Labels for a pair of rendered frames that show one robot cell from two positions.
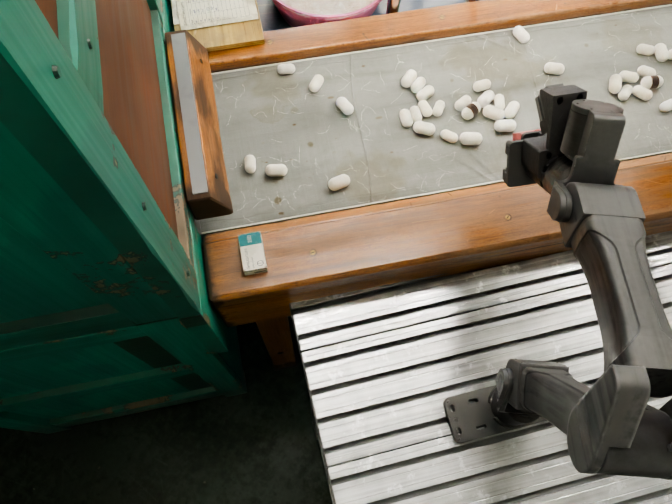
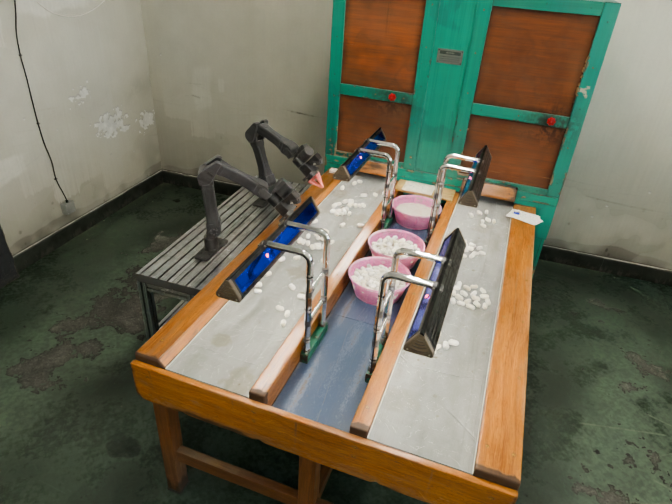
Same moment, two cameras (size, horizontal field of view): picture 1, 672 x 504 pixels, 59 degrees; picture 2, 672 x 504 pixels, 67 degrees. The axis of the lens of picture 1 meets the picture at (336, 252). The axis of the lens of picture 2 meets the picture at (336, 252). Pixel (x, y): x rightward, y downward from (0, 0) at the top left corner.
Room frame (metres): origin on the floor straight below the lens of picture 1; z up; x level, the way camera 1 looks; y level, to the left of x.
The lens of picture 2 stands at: (1.93, -2.19, 1.93)
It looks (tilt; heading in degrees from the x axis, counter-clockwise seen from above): 31 degrees down; 124
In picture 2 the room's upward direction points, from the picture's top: 4 degrees clockwise
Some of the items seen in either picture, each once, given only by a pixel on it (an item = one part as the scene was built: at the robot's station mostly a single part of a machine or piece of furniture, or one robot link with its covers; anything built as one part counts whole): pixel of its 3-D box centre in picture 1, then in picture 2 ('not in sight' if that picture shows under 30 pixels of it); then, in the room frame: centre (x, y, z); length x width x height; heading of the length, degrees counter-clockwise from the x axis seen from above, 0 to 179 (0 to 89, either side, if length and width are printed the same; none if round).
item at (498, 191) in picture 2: not in sight; (488, 189); (1.14, 0.42, 0.83); 0.30 x 0.06 x 0.07; 16
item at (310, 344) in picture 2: not in sight; (295, 290); (1.02, -1.09, 0.90); 0.20 x 0.19 x 0.45; 106
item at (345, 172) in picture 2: not in sight; (362, 151); (0.67, -0.18, 1.08); 0.62 x 0.08 x 0.07; 106
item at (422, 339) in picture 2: not in sight; (440, 281); (1.48, -0.95, 1.08); 0.62 x 0.08 x 0.07; 106
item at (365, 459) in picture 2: not in sight; (303, 437); (1.31, -1.40, 0.66); 1.22 x 0.02 x 0.16; 16
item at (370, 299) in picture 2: not in sight; (378, 282); (1.09, -0.63, 0.72); 0.27 x 0.27 x 0.10
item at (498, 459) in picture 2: not in sight; (510, 310); (1.59, -0.36, 0.67); 1.81 x 0.12 x 0.19; 106
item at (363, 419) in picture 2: not in sight; (421, 280); (1.21, -0.47, 0.71); 1.81 x 0.05 x 0.11; 106
